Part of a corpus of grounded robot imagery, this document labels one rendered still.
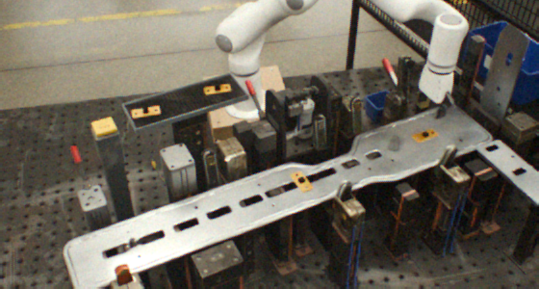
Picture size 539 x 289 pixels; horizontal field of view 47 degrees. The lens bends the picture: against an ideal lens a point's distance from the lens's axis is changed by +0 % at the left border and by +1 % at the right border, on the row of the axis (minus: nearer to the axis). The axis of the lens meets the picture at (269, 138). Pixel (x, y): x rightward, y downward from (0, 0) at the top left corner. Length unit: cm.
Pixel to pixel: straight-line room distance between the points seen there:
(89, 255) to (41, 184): 73
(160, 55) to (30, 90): 85
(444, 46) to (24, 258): 148
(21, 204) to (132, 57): 209
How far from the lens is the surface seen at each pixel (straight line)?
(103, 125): 191
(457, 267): 216
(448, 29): 183
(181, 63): 418
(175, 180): 183
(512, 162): 210
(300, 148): 206
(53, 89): 414
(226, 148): 189
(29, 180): 249
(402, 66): 208
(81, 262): 177
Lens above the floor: 235
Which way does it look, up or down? 41 degrees down
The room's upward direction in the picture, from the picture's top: straight up
